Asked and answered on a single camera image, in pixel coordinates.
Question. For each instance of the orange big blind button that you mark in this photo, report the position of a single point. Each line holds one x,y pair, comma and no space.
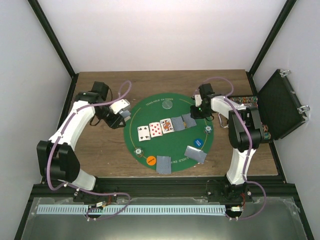
151,160

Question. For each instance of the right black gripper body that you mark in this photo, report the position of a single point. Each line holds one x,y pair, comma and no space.
201,113

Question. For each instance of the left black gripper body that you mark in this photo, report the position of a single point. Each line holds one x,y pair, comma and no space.
112,123

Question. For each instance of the blue small blind button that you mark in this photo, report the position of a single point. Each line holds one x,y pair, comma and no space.
198,143

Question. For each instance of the community card face down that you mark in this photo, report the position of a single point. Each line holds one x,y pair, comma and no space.
188,120
178,123

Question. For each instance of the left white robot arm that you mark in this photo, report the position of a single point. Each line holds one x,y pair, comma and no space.
57,160

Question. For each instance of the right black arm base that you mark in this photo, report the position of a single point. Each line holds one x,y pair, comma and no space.
230,195

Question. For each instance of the blue playing card deck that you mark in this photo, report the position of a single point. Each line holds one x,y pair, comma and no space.
126,114

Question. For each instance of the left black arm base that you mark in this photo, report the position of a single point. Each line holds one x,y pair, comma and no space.
87,196

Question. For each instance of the top chip row in case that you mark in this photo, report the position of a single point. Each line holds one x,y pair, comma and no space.
244,99

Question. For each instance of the black poker set case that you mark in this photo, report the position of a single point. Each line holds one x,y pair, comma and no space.
279,107

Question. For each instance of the black aluminium frame rail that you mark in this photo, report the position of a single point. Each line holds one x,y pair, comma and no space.
170,187

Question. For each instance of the queen face card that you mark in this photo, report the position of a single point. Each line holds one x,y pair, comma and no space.
166,126

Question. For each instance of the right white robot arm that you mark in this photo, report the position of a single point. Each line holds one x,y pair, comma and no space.
245,130

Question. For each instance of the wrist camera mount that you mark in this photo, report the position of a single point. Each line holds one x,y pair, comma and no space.
120,106
197,100

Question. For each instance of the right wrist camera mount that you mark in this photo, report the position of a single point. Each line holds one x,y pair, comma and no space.
197,100

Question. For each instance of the chip row in case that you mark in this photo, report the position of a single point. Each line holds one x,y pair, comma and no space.
267,136
244,99
265,128

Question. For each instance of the dealt cards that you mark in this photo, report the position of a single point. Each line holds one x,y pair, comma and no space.
195,154
163,165

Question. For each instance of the clear dealer button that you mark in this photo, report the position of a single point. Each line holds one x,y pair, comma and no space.
167,104

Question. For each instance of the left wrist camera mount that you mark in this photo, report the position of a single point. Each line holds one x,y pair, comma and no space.
120,106

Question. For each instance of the round green poker mat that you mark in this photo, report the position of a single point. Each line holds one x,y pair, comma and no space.
171,144

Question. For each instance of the bottom chip row in case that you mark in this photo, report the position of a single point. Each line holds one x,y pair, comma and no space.
267,136

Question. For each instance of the light blue slotted cable duct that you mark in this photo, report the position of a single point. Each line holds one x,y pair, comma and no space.
64,209

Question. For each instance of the stack of poker chips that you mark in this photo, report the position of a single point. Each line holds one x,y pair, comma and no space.
138,152

